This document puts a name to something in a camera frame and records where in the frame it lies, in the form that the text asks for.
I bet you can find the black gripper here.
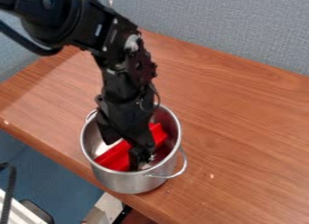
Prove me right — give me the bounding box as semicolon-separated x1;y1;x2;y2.
95;83;158;172

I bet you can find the metal pot with handles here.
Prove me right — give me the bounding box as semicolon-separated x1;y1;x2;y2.
80;105;188;194

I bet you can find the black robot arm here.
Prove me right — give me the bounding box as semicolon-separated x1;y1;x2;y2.
0;0;158;171

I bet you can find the white ribbed appliance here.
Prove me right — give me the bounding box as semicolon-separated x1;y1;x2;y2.
0;189;47;224

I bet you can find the white bracket under table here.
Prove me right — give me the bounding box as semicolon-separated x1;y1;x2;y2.
80;192;124;224

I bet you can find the black cable lower left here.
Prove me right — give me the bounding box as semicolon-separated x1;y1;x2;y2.
0;162;18;224

